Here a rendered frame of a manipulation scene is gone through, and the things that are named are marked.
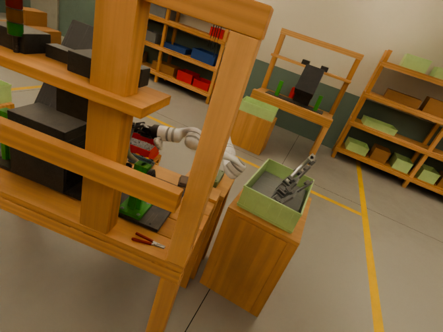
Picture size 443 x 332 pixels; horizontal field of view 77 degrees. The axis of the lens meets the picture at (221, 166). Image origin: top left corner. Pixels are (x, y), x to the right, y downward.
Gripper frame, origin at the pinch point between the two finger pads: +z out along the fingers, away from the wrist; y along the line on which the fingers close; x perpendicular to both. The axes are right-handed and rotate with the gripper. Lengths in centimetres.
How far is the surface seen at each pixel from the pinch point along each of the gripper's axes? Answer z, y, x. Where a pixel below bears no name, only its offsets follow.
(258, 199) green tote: -66, -64, 6
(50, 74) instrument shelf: 10.5, 45.3, 6.9
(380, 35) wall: -243, -305, -430
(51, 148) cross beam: 15.1, 25.3, 26.5
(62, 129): 24.6, 13.2, 12.3
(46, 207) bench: 30, -5, 45
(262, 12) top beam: -59, 62, -11
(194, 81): 124, -406, -347
